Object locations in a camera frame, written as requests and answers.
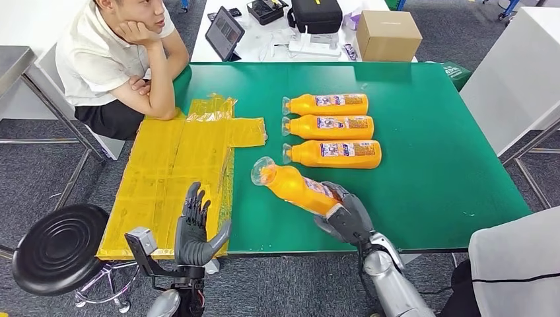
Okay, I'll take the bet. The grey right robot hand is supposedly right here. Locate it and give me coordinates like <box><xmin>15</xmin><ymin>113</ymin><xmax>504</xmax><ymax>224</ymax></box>
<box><xmin>313</xmin><ymin>181</ymin><xmax>376</xmax><ymax>246</ymax></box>

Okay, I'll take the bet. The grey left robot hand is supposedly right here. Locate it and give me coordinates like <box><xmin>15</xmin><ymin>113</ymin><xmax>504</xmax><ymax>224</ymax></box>
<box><xmin>174</xmin><ymin>182</ymin><xmax>232</xmax><ymax>267</ymax></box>

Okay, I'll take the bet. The orange detergent bottle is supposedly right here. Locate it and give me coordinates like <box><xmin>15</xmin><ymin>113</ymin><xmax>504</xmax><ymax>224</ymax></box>
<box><xmin>281</xmin><ymin>139</ymin><xmax>383</xmax><ymax>170</ymax></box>
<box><xmin>250</xmin><ymin>156</ymin><xmax>344</xmax><ymax>217</ymax></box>
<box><xmin>281</xmin><ymin>114</ymin><xmax>375</xmax><ymax>141</ymax></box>
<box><xmin>281</xmin><ymin>92</ymin><xmax>370</xmax><ymax>117</ymax></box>

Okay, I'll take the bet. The yellow taped cardboard sheet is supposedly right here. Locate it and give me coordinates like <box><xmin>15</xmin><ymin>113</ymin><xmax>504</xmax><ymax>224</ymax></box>
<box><xmin>96</xmin><ymin>92</ymin><xmax>267</xmax><ymax>262</ymax></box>

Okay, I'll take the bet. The black round stool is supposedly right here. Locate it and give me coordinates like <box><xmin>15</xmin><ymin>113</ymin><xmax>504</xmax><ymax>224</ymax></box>
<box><xmin>11</xmin><ymin>204</ymin><xmax>142</xmax><ymax>314</ymax></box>

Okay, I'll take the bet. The small snack wrapper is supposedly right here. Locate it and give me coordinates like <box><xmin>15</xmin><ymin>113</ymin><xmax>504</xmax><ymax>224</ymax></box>
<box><xmin>341</xmin><ymin>42</ymin><xmax>360</xmax><ymax>61</ymax></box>

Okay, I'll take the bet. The standing person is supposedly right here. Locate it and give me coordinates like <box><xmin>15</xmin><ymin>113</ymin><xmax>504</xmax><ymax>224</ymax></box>
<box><xmin>439</xmin><ymin>205</ymin><xmax>560</xmax><ymax>317</ymax></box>

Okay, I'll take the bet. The white power strip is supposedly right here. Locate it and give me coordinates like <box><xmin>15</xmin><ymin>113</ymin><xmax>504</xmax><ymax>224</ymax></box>
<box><xmin>287</xmin><ymin>32</ymin><xmax>342</xmax><ymax>59</ymax></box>

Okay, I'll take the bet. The green bin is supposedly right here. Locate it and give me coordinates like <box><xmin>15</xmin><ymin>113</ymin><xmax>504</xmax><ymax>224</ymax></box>
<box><xmin>426</xmin><ymin>60</ymin><xmax>473</xmax><ymax>92</ymax></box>

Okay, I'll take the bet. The brown cardboard box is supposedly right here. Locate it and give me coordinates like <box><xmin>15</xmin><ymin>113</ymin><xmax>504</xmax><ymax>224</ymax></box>
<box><xmin>355</xmin><ymin>10</ymin><xmax>423</xmax><ymax>63</ymax></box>

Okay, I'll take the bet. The purple packet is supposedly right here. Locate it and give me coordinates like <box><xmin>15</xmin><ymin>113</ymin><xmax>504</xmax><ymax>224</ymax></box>
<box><xmin>342</xmin><ymin>11</ymin><xmax>363</xmax><ymax>30</ymax></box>

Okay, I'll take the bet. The black carry case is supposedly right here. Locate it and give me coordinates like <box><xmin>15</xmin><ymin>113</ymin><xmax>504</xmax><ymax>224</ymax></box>
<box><xmin>286</xmin><ymin>0</ymin><xmax>343</xmax><ymax>35</ymax></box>

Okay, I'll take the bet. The seated person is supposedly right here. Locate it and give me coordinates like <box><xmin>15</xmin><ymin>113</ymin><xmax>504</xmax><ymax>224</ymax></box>
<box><xmin>54</xmin><ymin>0</ymin><xmax>191</xmax><ymax>142</ymax></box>

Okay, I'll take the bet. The black tablet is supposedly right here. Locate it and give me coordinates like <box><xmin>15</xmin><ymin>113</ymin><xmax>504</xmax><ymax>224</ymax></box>
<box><xmin>204</xmin><ymin>5</ymin><xmax>246</xmax><ymax>63</ymax></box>

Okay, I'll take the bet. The black tray box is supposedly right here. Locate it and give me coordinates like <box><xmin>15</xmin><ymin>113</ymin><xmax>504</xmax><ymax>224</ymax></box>
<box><xmin>246</xmin><ymin>0</ymin><xmax>290</xmax><ymax>26</ymax></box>

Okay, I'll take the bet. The black phone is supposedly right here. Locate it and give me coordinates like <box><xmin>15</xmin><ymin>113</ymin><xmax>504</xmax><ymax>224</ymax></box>
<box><xmin>207</xmin><ymin>7</ymin><xmax>242</xmax><ymax>22</ymax></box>

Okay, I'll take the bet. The steel table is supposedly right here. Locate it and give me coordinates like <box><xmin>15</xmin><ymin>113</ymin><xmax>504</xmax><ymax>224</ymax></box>
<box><xmin>0</xmin><ymin>46</ymin><xmax>107</xmax><ymax>261</ymax></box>

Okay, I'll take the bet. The black cable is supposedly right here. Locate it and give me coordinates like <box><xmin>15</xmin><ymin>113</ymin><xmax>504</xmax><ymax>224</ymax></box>
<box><xmin>472</xmin><ymin>271</ymin><xmax>560</xmax><ymax>285</ymax></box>

